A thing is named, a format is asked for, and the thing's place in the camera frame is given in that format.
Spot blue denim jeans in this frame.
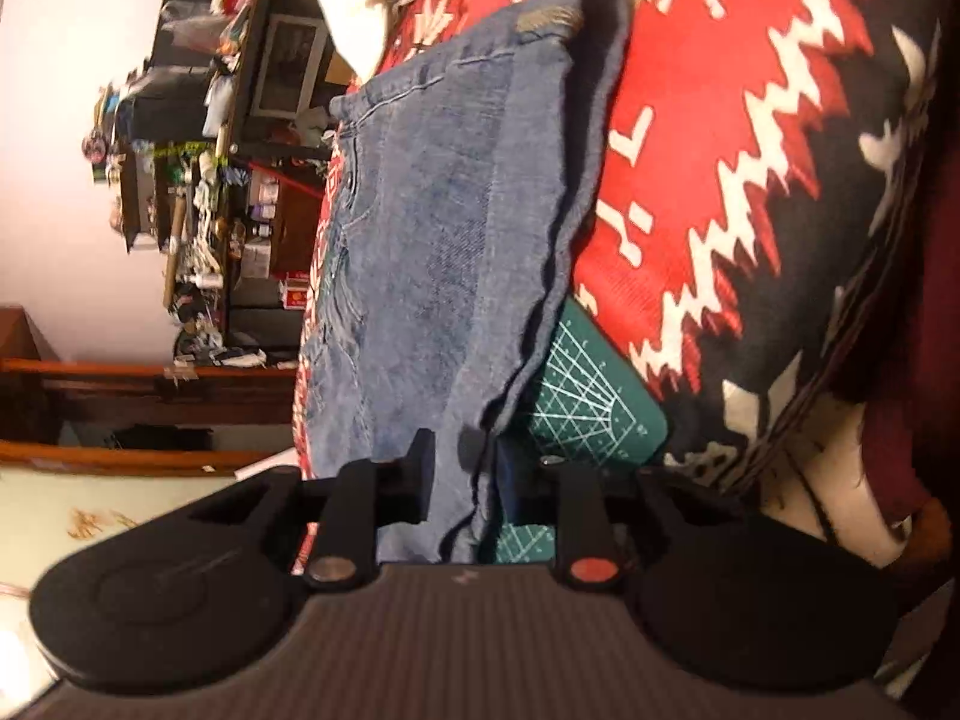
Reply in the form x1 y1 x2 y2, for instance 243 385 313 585
302 0 631 562

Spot red patterned blanket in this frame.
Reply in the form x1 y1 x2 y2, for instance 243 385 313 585
291 0 947 564

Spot green cutting mat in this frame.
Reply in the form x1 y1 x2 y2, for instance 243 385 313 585
494 299 669 564

